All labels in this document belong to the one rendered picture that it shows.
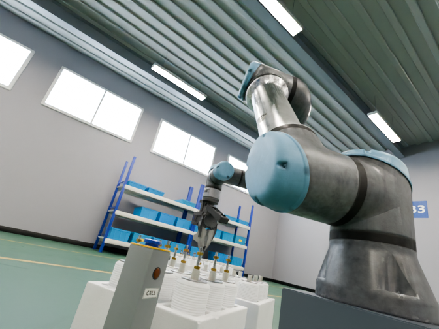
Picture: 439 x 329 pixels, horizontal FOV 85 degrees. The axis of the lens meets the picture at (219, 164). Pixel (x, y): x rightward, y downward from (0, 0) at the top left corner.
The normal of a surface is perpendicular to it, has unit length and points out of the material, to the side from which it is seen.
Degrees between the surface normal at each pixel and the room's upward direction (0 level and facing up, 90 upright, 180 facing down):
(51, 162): 90
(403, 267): 72
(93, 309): 90
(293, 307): 90
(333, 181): 102
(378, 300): 90
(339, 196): 122
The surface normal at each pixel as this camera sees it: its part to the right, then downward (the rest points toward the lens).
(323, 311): -0.77, -0.37
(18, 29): 0.60, -0.18
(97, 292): -0.38, -0.41
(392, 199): 0.16, -0.24
